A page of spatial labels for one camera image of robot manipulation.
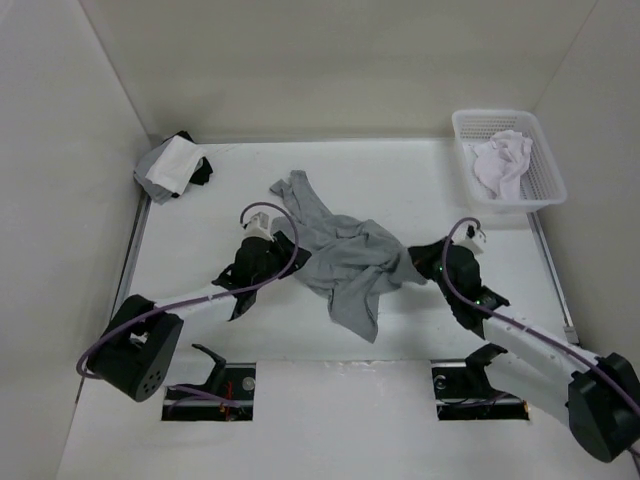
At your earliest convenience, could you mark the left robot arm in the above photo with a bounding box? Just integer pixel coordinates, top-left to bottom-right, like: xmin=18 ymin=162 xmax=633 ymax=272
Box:
xmin=79 ymin=232 xmax=311 ymax=403

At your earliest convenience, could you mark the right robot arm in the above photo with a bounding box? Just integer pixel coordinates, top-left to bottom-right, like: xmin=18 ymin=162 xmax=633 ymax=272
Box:
xmin=408 ymin=241 xmax=639 ymax=463

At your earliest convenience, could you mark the white plastic basket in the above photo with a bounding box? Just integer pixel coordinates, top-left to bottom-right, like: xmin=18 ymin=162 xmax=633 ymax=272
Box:
xmin=451 ymin=109 xmax=567 ymax=214

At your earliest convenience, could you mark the folded white tank top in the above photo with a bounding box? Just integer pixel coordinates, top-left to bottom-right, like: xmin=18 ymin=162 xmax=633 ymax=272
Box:
xmin=147 ymin=137 xmax=206 ymax=195

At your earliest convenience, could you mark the grey tank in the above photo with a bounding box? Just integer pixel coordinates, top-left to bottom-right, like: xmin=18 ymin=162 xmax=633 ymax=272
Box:
xmin=133 ymin=144 xmax=173 ymax=205
xmin=270 ymin=170 xmax=426 ymax=343

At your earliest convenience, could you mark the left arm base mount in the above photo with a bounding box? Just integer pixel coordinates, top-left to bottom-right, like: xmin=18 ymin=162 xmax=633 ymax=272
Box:
xmin=161 ymin=344 xmax=257 ymax=423

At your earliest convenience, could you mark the folded grey tank top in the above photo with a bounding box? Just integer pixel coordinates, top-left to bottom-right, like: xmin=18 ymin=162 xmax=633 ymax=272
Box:
xmin=133 ymin=144 xmax=173 ymax=205

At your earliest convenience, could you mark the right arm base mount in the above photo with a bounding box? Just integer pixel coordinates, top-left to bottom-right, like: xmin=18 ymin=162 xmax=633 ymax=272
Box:
xmin=431 ymin=344 xmax=529 ymax=421

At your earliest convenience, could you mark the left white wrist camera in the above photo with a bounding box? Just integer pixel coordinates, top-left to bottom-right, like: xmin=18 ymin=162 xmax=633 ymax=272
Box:
xmin=243 ymin=211 xmax=272 ymax=241

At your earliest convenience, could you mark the white tank top in basket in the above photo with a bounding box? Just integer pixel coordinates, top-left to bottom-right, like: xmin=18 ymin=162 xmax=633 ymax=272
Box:
xmin=472 ymin=130 xmax=533 ymax=202

